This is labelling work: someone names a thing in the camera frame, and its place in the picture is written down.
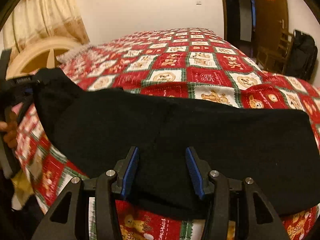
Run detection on wooden door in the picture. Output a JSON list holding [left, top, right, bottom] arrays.
[[250, 0, 294, 63]]

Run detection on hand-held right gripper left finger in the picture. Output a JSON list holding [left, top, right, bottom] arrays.
[[31, 146, 140, 240]]

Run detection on dark wooden door frame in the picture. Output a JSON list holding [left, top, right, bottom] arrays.
[[219, 0, 232, 40]]

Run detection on black pants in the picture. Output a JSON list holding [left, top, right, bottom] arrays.
[[32, 67, 320, 220]]

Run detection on yellow cloth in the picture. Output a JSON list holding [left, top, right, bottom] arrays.
[[12, 172, 35, 205]]

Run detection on red printed checkered quilt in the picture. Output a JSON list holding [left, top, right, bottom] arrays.
[[15, 27, 320, 240]]

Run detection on striped pillow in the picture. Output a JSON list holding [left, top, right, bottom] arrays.
[[56, 44, 95, 63]]

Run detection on black bag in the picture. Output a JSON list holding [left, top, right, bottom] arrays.
[[286, 29, 318, 80]]

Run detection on wooden chair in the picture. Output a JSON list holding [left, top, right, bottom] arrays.
[[256, 29, 295, 74]]

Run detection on beige patterned curtain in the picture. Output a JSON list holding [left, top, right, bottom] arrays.
[[2, 0, 90, 55]]

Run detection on person's left hand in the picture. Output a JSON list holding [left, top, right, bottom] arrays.
[[0, 121, 18, 150]]

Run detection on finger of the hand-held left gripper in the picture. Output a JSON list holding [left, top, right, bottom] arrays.
[[15, 87, 35, 120]]

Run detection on cream wooden headboard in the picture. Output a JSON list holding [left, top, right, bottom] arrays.
[[5, 37, 83, 80]]

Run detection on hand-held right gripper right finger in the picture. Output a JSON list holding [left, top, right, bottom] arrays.
[[185, 147, 290, 240]]

